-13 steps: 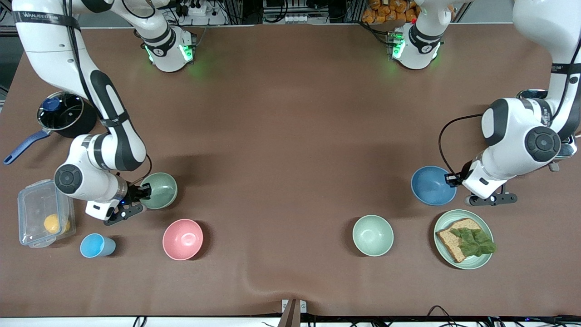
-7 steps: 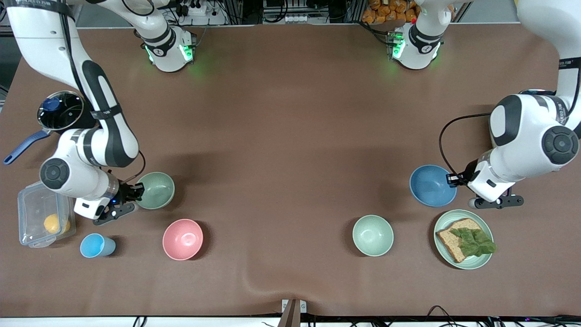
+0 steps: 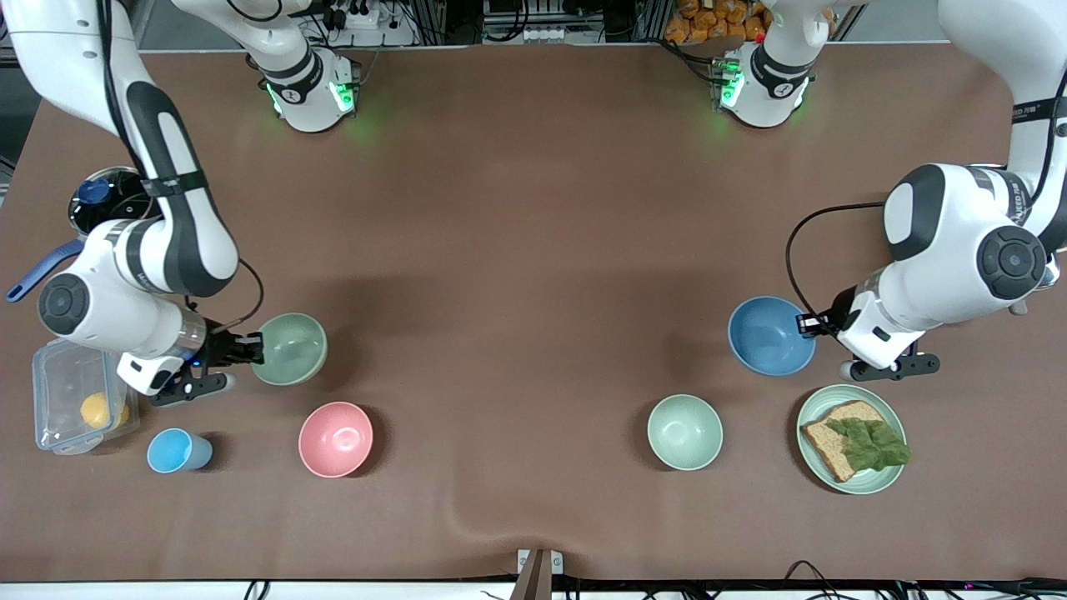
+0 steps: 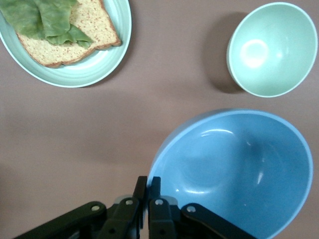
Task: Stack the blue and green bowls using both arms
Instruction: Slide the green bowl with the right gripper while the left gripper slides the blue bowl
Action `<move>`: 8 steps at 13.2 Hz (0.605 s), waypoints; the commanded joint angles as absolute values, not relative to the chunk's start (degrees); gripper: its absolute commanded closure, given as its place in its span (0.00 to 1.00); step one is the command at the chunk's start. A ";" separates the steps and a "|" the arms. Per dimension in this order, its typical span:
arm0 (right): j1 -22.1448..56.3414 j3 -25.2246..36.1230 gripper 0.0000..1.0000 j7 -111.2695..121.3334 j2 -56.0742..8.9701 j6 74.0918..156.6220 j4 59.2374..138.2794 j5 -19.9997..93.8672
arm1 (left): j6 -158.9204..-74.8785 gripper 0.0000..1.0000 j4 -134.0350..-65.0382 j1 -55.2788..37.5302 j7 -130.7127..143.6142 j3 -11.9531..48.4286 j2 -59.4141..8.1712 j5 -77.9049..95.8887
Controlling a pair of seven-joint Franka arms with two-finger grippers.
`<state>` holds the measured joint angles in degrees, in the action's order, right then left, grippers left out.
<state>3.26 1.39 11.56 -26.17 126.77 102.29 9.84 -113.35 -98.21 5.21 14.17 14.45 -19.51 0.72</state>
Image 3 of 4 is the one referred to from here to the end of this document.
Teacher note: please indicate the pale green plate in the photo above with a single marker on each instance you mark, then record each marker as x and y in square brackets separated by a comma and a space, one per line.
[859, 482]

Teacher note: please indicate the green lettuce leaf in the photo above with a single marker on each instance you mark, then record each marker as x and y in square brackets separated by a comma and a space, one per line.
[871, 446]

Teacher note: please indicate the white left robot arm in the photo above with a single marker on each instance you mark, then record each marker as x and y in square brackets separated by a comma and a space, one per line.
[959, 242]

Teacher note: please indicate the metal table clamp bracket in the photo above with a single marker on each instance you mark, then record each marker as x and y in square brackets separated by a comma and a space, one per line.
[539, 567]

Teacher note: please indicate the bag of orange snacks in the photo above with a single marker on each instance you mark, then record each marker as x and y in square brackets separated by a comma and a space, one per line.
[717, 21]

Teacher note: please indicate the yellow round fruit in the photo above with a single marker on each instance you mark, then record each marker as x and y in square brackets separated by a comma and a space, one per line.
[98, 410]

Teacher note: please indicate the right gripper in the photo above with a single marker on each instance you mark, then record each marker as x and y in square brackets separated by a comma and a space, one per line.
[223, 347]

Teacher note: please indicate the clear plastic lidded container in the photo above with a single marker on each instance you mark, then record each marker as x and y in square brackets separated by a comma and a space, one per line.
[62, 408]

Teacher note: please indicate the blue plastic cup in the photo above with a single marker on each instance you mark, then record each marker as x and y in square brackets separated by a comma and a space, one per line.
[171, 451]

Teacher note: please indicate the green bowl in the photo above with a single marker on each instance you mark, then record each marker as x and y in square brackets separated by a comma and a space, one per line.
[293, 348]

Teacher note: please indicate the pale mint bowl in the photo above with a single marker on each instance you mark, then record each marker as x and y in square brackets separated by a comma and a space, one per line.
[685, 432]

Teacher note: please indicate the blue bowl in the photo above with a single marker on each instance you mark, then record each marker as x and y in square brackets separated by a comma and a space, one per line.
[767, 337]

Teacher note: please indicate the white power strip with plugs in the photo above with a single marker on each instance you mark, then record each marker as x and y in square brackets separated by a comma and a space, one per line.
[367, 29]

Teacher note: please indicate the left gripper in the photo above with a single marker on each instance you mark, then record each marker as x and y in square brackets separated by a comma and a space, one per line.
[834, 321]

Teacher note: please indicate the beige metal toaster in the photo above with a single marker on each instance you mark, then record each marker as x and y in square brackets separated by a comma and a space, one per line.
[1052, 273]

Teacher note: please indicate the pink bowl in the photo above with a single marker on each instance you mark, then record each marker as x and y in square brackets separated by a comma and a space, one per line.
[335, 439]

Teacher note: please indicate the brown bread slice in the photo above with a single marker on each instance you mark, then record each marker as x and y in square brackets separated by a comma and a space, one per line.
[825, 446]

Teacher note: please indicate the glass lid with blue knob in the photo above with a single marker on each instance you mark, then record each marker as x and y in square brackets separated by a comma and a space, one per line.
[93, 193]

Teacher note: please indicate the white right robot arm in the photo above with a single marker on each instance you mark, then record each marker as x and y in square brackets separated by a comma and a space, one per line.
[179, 217]

